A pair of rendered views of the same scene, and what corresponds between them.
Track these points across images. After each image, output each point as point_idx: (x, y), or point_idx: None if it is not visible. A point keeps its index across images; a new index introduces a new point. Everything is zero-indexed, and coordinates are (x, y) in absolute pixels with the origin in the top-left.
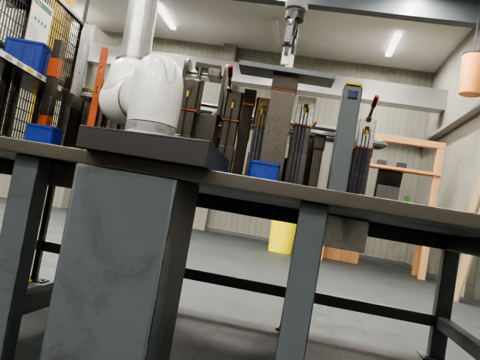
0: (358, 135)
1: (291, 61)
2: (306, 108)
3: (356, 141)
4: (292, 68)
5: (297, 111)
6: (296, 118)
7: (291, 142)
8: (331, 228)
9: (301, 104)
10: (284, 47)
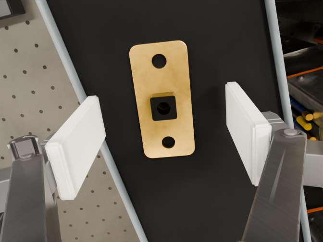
0: (311, 235)
1: (239, 146)
2: (311, 130)
3: (316, 220)
4: (103, 151)
5: (302, 96)
6: (291, 90)
7: (291, 63)
8: None
9: (316, 116)
10: (49, 151)
